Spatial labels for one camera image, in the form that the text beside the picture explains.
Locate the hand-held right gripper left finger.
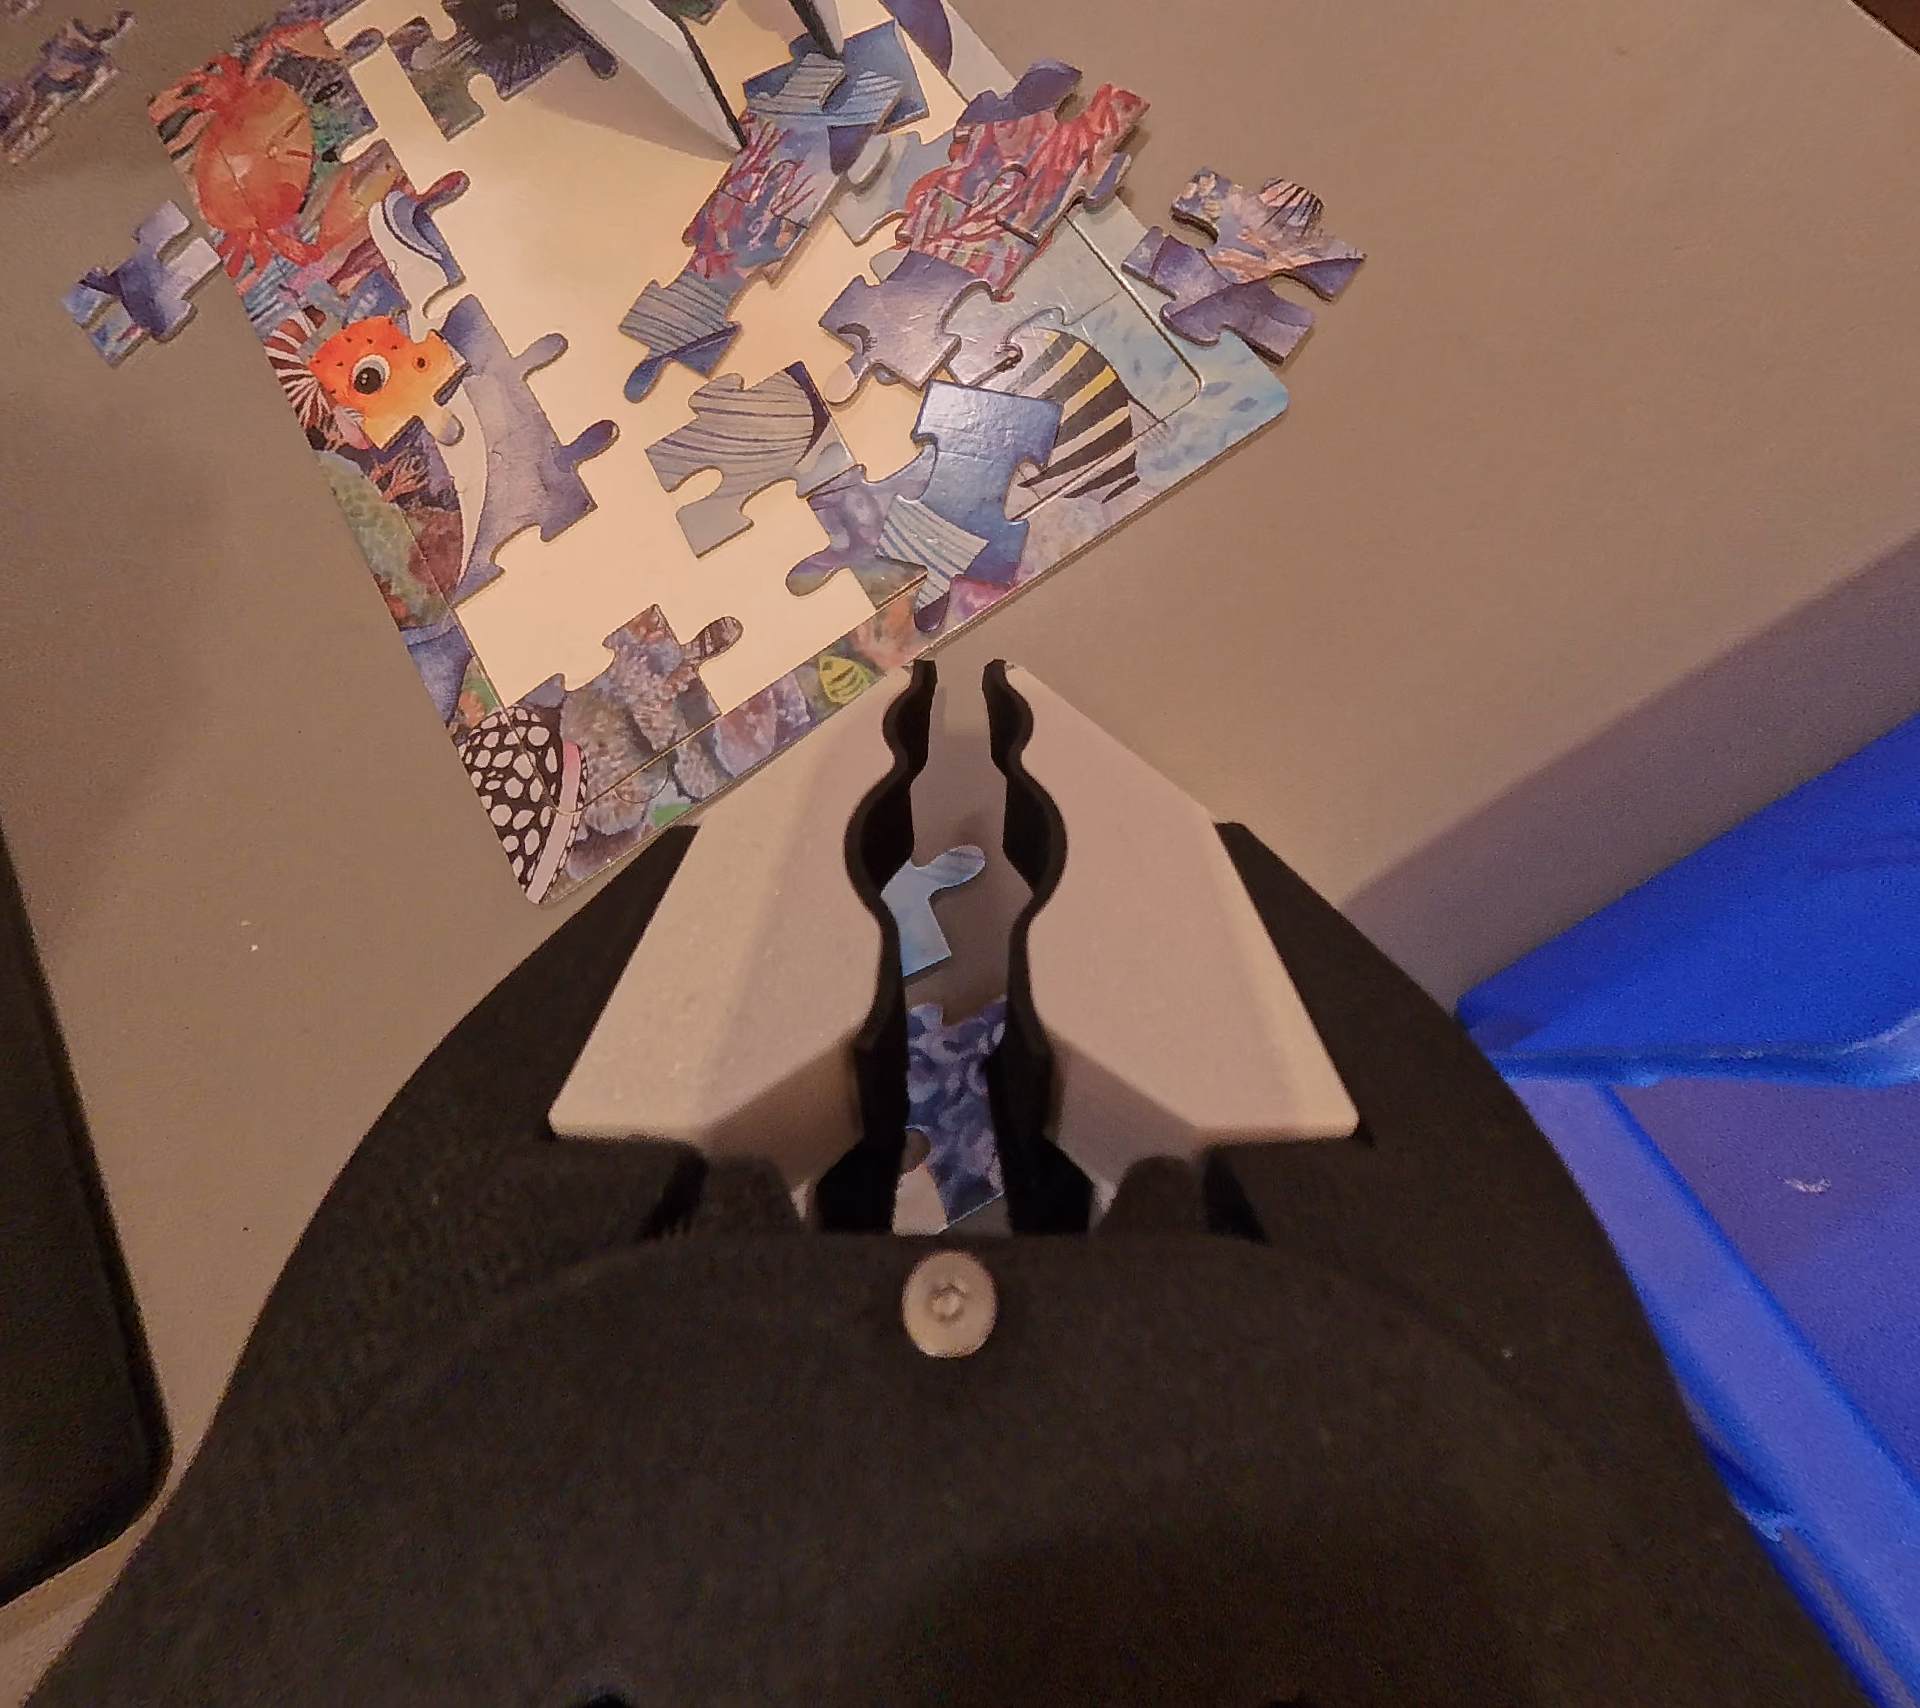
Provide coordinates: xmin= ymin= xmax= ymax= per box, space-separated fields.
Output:
xmin=546 ymin=659 xmax=940 ymax=1238

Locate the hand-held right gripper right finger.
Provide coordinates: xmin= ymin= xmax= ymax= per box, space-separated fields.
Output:
xmin=982 ymin=659 xmax=1362 ymax=1238

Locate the black sea urchin puzzle piece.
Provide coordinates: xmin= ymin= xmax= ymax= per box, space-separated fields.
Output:
xmin=389 ymin=0 xmax=617 ymax=136

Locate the light blue anemone puzzle piece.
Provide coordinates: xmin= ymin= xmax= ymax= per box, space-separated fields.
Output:
xmin=876 ymin=844 xmax=989 ymax=982

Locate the sea print puzzle board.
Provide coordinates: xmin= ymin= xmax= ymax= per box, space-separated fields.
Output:
xmin=149 ymin=0 xmax=1296 ymax=908

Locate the lavender coral orange puzzle piece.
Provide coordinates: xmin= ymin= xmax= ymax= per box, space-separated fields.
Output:
xmin=904 ymin=1001 xmax=1008 ymax=1222

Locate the red green coral puzzle piece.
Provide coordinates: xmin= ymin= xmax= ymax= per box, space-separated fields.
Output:
xmin=900 ymin=140 xmax=1038 ymax=257

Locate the red coral purple puzzle piece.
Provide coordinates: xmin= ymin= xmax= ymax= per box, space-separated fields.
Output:
xmin=959 ymin=58 xmax=1149 ymax=240

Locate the lavender bubble puzzle piece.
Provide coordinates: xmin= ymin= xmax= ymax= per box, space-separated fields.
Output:
xmin=0 ymin=13 xmax=137 ymax=167

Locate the lavender white whale puzzle piece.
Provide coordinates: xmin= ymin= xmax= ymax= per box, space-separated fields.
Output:
xmin=433 ymin=294 xmax=572 ymax=450

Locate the purple eyelash puzzle piece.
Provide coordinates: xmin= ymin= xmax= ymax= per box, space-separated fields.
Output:
xmin=815 ymin=244 xmax=992 ymax=391

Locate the orange print puzzle piece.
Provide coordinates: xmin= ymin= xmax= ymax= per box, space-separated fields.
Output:
xmin=305 ymin=313 xmax=460 ymax=450

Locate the purple white sail puzzle piece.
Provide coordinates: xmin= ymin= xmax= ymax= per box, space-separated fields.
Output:
xmin=463 ymin=419 xmax=619 ymax=600

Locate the lavender pink spiky puzzle piece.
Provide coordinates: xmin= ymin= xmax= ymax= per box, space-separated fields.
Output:
xmin=1121 ymin=167 xmax=1368 ymax=369

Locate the blue red coral puzzle piece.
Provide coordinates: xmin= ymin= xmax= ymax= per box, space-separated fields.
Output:
xmin=682 ymin=125 xmax=841 ymax=287

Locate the red tipped tail puzzle piece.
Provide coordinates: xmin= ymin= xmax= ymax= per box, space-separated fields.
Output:
xmin=365 ymin=171 xmax=469 ymax=301

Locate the navy striped puzzle piece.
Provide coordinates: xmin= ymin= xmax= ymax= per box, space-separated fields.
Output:
xmin=617 ymin=268 xmax=752 ymax=406

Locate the mottled lavender yellow fish piece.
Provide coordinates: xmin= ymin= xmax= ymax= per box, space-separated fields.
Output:
xmin=785 ymin=462 xmax=932 ymax=600

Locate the purple blue white puzzle piece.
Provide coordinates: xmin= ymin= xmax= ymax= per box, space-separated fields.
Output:
xmin=60 ymin=200 xmax=223 ymax=369

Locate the blue plastic bin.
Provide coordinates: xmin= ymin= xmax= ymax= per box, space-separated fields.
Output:
xmin=1453 ymin=719 xmax=1920 ymax=1708

